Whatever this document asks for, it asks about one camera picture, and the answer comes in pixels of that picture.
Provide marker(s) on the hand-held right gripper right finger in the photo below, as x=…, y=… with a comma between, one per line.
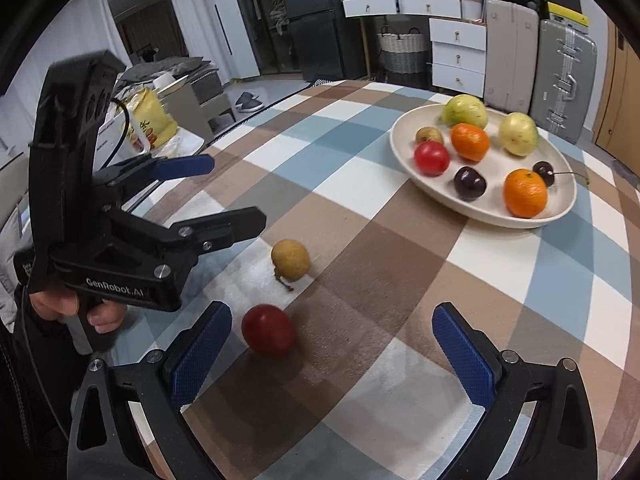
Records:
x=465, y=355

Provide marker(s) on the grey side cabinet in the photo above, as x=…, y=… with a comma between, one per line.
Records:
x=200, y=100

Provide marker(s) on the yellow box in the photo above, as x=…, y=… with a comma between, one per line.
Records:
x=567, y=14

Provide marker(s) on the green-yellow passion fruit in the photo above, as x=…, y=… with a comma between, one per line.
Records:
x=465, y=111

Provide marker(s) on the person's left forearm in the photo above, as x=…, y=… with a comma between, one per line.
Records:
x=35, y=410

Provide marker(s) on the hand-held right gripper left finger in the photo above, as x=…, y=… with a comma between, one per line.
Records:
x=200, y=355

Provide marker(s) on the cream round plate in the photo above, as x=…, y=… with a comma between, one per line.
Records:
x=415, y=200

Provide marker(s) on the silver suitcase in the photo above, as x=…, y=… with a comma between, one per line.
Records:
x=562, y=80

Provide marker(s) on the woven laundry basket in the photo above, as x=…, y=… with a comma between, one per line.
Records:
x=402, y=52

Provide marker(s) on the checked tablecloth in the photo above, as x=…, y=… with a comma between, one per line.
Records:
x=375, y=270

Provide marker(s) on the white wardrobe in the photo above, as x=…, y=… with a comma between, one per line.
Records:
x=215, y=15

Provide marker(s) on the yellow snack bag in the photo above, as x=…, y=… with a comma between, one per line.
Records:
x=155, y=120

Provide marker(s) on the grey slippers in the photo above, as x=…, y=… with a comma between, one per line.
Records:
x=249, y=102

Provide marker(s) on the white snack packet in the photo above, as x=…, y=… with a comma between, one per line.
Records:
x=112, y=135

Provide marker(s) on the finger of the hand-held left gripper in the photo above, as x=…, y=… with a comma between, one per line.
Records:
x=185, y=165
x=220, y=227

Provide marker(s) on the dark cherry with stem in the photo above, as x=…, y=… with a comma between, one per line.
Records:
x=544, y=172

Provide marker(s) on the yellow passion fruit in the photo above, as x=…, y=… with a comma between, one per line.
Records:
x=518, y=133

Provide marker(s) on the wooden door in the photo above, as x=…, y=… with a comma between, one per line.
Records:
x=612, y=100

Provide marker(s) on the brown longan with stem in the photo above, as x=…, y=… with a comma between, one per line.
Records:
x=290, y=258

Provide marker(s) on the black refrigerator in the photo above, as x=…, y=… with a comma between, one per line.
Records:
x=320, y=25

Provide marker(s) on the person's left hand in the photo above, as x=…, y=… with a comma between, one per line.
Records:
x=55, y=305

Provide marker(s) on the white desk with drawers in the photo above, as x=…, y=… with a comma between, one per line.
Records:
x=457, y=55

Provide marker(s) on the red cherry tomato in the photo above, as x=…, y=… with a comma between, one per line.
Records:
x=267, y=330
x=431, y=158

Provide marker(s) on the orange mandarin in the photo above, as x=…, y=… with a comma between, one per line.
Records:
x=470, y=141
x=525, y=193

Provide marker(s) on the beige suitcase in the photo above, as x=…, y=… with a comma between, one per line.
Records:
x=510, y=60

